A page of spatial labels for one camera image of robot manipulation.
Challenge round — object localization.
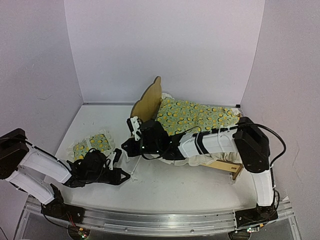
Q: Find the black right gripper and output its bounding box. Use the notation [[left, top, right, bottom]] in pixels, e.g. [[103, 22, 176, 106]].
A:
[[121, 138, 160, 158]]

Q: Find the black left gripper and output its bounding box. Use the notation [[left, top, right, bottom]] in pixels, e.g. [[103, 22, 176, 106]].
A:
[[86, 168, 130, 186]]

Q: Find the wooden pet bed frame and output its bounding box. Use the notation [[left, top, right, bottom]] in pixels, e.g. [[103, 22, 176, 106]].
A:
[[130, 76, 244, 181]]

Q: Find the lemon print bed cushion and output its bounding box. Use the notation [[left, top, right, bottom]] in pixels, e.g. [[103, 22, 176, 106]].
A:
[[151, 93, 243, 167]]

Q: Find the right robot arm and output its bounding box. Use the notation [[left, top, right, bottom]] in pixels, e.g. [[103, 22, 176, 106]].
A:
[[121, 116, 287, 222]]

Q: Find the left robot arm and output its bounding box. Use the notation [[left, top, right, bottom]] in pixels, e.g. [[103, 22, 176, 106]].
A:
[[0, 128, 131, 219]]

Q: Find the small lemon print pillow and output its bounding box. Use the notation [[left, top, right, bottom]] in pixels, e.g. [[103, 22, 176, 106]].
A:
[[66, 128, 116, 162]]

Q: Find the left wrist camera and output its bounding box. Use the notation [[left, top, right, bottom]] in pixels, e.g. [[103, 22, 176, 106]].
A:
[[108, 148, 122, 171]]

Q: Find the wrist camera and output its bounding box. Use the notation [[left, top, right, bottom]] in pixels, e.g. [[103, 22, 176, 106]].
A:
[[108, 148, 122, 171], [126, 116, 142, 141]]

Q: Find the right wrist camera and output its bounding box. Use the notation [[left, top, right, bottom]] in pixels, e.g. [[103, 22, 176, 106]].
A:
[[126, 116, 142, 141]]

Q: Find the aluminium front rail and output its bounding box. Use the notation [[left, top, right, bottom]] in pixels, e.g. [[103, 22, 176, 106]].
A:
[[26, 197, 297, 237]]

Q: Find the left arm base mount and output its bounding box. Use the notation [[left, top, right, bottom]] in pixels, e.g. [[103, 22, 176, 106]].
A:
[[41, 183, 85, 224]]

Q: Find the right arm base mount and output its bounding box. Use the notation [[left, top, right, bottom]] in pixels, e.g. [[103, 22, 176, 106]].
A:
[[235, 199, 280, 231]]

